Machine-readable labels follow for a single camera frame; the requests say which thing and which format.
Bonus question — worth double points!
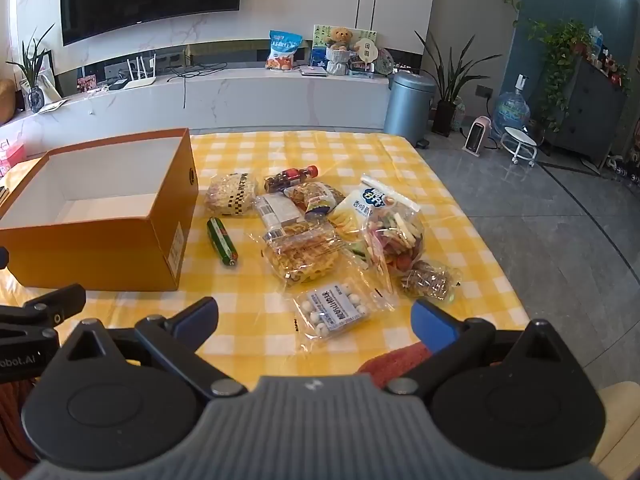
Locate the white marble tv bench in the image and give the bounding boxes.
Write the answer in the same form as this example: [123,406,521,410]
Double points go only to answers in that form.
[0,62,396,133]

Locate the dark grey drawer cabinet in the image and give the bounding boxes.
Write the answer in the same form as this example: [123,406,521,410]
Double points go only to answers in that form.
[542,55,628,166]

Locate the brown nut cluster bag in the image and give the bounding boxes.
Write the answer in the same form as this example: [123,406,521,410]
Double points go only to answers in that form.
[400,259,462,303]

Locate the green plant in blue vase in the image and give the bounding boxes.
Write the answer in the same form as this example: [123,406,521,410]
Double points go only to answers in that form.
[5,25,56,113]

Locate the orange cardboard box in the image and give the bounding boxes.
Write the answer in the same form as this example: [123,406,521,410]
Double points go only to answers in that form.
[0,128,199,292]

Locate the black cables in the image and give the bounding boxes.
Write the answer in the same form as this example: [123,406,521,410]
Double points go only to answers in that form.
[165,60,228,108]

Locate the round paper fan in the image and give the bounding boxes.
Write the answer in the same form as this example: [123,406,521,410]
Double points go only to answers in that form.
[356,36,376,73]

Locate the white round stool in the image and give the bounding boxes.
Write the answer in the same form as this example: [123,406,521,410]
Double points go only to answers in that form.
[502,127,538,167]

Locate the blue water jug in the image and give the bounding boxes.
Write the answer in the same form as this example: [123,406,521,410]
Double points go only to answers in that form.
[492,75,531,138]

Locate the green sausage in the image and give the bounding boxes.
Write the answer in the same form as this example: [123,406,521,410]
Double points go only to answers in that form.
[207,217,238,267]

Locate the pink storage box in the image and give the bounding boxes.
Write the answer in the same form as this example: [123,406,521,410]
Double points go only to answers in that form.
[0,140,26,176]

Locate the white snack pack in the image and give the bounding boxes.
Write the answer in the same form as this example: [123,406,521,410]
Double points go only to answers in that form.
[252,194,301,231]

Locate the black picture frame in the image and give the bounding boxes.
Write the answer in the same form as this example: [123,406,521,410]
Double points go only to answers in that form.
[37,50,63,98]

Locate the blue food bag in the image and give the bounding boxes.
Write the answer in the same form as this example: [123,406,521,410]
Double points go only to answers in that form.
[267,30,304,72]

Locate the tall leafy potted plant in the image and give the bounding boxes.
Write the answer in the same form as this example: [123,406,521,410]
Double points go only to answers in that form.
[415,30,501,137]

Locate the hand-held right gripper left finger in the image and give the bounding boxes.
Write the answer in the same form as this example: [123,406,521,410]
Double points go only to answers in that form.
[55,296,249,401]

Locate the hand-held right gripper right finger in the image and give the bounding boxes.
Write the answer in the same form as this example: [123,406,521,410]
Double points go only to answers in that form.
[382,298,568,396]

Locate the yellow twisted crisps pack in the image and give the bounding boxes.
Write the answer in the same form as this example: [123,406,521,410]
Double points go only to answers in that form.
[262,222,346,286]

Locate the orange box lid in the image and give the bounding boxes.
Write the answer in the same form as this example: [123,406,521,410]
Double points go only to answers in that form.
[2,157,50,203]

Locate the rust knit clothing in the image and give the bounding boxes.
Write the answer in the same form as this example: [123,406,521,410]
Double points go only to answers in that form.
[0,342,433,466]

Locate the trailing pothos plant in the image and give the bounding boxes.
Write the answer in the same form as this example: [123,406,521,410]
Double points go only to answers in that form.
[527,19,591,131]

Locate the mixed vegetable chips bag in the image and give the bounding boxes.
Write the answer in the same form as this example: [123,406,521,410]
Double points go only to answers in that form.
[360,174,426,273]

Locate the white router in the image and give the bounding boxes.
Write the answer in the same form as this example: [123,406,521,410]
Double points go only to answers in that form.
[122,52,161,91]

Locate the brown bottle with red cap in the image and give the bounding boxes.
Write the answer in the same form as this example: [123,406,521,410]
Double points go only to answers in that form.
[263,165,319,193]

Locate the grey blue trash can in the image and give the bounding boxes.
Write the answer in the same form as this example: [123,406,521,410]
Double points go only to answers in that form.
[384,71,437,141]

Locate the yellow checked tablecloth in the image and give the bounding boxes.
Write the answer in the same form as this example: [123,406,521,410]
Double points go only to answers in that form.
[0,130,531,392]

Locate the brown teddy bear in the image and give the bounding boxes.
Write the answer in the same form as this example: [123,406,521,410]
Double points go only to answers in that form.
[325,26,353,52]

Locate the green picture board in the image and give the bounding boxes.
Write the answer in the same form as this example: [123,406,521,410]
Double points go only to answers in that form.
[312,25,377,68]

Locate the round noodle cake packet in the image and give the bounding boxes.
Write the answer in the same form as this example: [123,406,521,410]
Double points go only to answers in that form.
[205,172,258,218]

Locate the clear packet of white balls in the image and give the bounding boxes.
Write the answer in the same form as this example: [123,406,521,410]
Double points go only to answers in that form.
[292,280,388,346]

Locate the sliced bread bag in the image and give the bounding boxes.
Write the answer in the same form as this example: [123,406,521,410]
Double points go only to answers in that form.
[285,182,346,221]

